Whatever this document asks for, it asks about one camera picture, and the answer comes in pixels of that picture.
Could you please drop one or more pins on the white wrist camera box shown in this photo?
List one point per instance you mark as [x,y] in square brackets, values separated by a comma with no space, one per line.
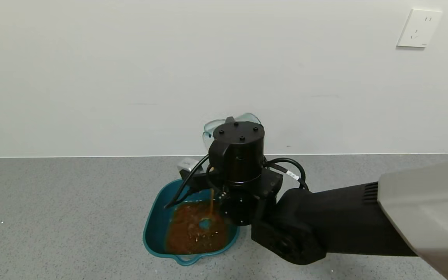
[188,165]

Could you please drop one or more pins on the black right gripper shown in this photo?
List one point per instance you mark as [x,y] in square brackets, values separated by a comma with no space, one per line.
[239,151]

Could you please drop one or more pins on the translucent blue ribbed cup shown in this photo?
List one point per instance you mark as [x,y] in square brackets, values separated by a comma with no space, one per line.
[210,131]

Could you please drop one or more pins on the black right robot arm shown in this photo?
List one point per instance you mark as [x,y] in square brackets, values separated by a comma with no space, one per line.
[344,221]

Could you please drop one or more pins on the brown liquid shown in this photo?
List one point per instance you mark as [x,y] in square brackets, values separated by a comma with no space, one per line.
[185,233]

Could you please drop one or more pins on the white wall power outlet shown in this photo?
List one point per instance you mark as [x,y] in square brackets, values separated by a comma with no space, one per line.
[418,28]

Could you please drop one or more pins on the teal rectangular plastic tray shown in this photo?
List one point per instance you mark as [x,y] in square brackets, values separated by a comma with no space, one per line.
[156,233]

